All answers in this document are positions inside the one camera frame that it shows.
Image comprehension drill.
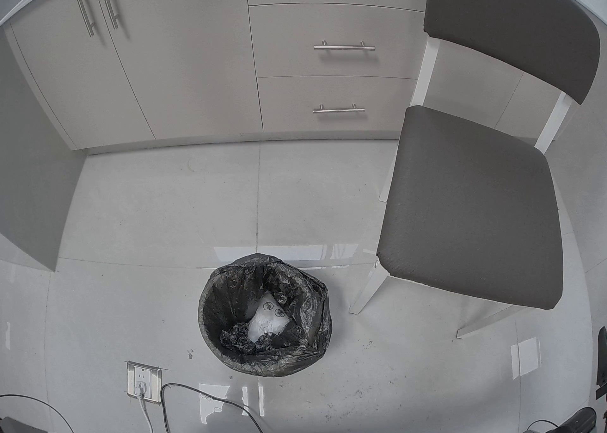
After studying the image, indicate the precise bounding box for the black plastic bag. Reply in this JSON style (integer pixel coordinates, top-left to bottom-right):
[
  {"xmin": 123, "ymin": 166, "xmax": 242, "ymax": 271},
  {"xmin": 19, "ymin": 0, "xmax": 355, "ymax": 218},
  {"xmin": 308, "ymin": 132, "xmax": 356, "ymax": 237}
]
[{"xmin": 198, "ymin": 253, "xmax": 333, "ymax": 378}]

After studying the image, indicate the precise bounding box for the crumpled black plastic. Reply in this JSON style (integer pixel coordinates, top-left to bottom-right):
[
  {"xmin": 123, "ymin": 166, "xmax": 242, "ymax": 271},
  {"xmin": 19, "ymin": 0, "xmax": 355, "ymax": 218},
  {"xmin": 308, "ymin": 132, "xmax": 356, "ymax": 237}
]
[{"xmin": 219, "ymin": 323, "xmax": 278, "ymax": 356}]

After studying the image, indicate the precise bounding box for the clear printed wrapper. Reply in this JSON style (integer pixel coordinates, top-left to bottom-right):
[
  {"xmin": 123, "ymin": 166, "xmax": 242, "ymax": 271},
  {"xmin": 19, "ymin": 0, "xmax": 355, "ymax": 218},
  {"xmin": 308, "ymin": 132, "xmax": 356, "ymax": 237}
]
[{"xmin": 246, "ymin": 291, "xmax": 291, "ymax": 345}]

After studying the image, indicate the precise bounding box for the white cabinet with drawers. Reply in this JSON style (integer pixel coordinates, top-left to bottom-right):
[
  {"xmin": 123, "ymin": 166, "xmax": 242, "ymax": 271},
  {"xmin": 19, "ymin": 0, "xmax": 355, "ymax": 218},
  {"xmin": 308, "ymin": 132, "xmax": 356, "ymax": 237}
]
[{"xmin": 0, "ymin": 0, "xmax": 607, "ymax": 155}]

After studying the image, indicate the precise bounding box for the white cable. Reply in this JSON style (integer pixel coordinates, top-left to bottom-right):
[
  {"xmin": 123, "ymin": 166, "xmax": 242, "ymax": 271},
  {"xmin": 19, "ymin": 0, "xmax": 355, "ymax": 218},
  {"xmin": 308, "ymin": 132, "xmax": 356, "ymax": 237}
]
[{"xmin": 134, "ymin": 380, "xmax": 155, "ymax": 433}]

